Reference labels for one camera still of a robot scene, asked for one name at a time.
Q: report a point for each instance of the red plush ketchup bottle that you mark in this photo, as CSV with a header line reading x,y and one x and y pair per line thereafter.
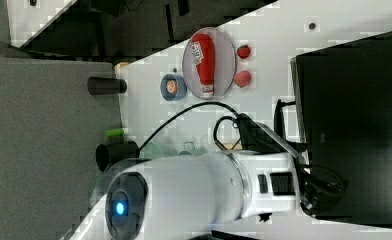
x,y
203,53

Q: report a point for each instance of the black steel toaster oven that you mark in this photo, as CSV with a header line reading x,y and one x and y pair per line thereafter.
x,y
343,98

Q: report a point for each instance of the pink plush strawberry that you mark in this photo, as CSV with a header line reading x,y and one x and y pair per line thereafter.
x,y
242,79

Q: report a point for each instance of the grey round plate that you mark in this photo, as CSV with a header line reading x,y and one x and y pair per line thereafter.
x,y
225,64

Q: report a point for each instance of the black cylinder post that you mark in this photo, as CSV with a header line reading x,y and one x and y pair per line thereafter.
x,y
106,86
108,155

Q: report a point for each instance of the plush orange slice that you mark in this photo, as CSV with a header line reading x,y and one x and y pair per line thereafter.
x,y
172,87

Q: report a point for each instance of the yellow plush banana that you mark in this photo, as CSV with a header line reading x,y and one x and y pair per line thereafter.
x,y
229,146

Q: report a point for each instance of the dark red plush strawberry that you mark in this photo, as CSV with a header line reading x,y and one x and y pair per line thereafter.
x,y
244,51

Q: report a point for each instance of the black cylinder post upper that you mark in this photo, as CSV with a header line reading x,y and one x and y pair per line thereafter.
x,y
106,86

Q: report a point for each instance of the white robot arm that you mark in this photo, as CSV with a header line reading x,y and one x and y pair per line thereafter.
x,y
184,196

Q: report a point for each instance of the black cylinder post lower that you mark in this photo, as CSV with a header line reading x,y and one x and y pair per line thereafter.
x,y
108,155

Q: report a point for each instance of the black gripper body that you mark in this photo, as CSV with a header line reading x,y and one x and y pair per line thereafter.
x,y
262,139

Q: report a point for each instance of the blue small bowl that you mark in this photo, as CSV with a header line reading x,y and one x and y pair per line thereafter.
x,y
182,88

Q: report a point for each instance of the green perforated colander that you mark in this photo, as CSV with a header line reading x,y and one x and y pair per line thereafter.
x,y
150,152

